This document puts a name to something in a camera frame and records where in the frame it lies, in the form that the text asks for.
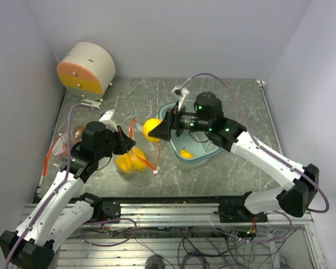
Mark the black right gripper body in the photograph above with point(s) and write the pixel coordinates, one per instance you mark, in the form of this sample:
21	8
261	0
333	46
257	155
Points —
177	116

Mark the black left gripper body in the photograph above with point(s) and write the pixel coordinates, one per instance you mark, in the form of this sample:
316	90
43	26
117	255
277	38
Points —
113	143

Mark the yellow bell pepper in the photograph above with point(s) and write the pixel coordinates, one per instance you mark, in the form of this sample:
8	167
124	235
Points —
148	126

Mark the clear zip bag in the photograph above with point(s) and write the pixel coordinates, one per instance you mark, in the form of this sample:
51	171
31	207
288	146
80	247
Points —
150	149
58	149

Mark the yellow pear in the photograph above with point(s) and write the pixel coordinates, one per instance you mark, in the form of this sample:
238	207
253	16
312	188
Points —
185	154

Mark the blue green plastic basket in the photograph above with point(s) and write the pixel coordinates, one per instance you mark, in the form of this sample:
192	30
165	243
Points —
193	138

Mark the clear zip top bag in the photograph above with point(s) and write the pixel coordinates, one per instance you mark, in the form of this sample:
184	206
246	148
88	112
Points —
58	149

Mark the yellow lemon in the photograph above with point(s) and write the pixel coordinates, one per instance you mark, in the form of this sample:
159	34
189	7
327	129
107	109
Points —
123	163

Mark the yellow mango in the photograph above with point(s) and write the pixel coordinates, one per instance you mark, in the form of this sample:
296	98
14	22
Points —
138	159

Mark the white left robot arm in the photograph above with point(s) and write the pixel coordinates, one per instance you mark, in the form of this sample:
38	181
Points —
36	240

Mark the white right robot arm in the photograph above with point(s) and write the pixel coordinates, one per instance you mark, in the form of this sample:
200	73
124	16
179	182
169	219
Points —
298	184

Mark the small white metal block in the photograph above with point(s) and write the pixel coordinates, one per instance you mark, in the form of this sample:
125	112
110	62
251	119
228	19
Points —
94	104

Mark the round white drawer box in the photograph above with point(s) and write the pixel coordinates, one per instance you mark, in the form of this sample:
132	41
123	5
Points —
87	70

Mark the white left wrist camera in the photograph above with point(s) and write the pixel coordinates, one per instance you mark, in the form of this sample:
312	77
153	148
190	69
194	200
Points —
107	117

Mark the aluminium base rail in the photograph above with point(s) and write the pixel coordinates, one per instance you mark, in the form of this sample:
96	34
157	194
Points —
183	214

